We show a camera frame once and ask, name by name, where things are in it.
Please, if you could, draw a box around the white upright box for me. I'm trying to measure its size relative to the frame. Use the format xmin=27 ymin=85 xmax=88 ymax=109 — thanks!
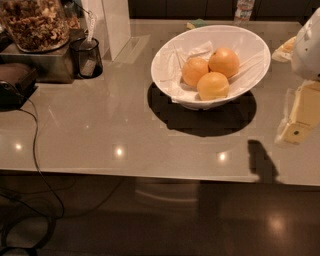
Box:
xmin=81 ymin=0 xmax=131 ymax=61

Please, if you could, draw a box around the white spoon in cup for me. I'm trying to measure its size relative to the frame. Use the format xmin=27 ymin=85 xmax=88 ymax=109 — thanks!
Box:
xmin=79 ymin=11 xmax=97 ymax=50

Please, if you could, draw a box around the metal box stand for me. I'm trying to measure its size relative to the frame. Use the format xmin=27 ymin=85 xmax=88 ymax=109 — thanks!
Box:
xmin=0 ymin=29 xmax=84 ymax=84

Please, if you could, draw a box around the black mesh cup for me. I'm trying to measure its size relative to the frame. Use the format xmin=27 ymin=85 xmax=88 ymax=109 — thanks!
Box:
xmin=70 ymin=38 xmax=103 ymax=79

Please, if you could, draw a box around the black cable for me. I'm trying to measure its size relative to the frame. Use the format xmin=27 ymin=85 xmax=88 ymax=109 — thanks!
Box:
xmin=0 ymin=96 xmax=126 ymax=256

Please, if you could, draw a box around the black device at left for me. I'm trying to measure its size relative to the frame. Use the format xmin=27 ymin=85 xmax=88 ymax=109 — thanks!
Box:
xmin=0 ymin=63 xmax=37 ymax=110

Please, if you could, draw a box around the white paper bowl liner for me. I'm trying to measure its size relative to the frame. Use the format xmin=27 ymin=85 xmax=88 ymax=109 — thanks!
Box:
xmin=151 ymin=41 xmax=269 ymax=109

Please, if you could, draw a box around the orange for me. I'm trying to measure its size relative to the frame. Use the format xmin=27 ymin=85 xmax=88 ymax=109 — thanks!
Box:
xmin=197 ymin=72 xmax=229 ymax=101
xmin=208 ymin=47 xmax=240 ymax=78
xmin=182 ymin=57 xmax=209 ymax=87

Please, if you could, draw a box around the white bowl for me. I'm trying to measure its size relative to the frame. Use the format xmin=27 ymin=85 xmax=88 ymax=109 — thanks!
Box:
xmin=151 ymin=25 xmax=271 ymax=110

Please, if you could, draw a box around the orange at bowl front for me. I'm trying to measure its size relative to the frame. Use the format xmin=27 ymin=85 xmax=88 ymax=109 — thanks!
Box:
xmin=197 ymin=72 xmax=229 ymax=101

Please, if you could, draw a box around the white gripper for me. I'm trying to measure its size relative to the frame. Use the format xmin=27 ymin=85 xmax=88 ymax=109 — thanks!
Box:
xmin=272 ymin=8 xmax=320 ymax=145

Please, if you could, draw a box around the green yellow sponge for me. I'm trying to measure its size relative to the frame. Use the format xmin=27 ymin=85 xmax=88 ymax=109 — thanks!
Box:
xmin=186 ymin=19 xmax=207 ymax=30

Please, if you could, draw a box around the plastic bottle in background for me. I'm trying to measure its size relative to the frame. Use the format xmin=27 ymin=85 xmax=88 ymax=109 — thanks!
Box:
xmin=234 ymin=0 xmax=255 ymax=24

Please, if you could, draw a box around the glass jar of nuts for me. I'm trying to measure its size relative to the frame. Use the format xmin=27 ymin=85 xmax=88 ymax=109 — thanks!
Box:
xmin=0 ymin=0 xmax=69 ymax=53

